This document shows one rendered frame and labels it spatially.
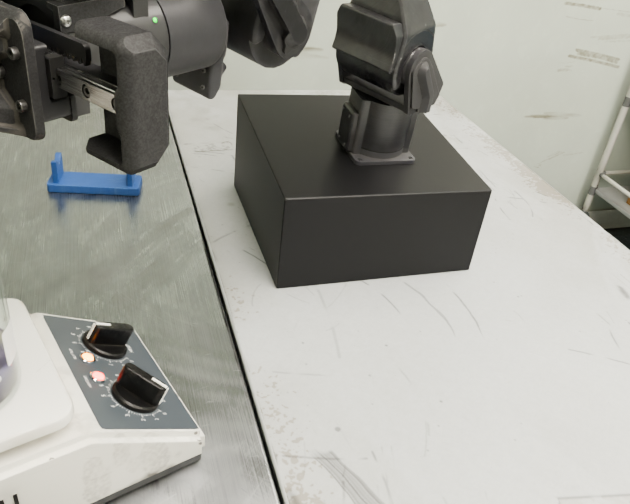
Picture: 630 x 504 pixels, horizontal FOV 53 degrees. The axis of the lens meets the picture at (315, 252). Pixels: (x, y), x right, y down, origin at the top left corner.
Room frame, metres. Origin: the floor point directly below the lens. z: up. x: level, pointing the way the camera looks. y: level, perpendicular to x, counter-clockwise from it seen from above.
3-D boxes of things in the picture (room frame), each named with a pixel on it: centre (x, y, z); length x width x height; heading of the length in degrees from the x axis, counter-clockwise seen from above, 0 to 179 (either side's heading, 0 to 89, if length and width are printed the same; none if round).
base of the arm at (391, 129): (0.60, -0.05, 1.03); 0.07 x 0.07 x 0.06; 22
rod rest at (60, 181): (0.63, 0.26, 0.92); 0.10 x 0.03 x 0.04; 100
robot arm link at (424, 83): (0.59, -0.05, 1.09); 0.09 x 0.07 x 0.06; 53
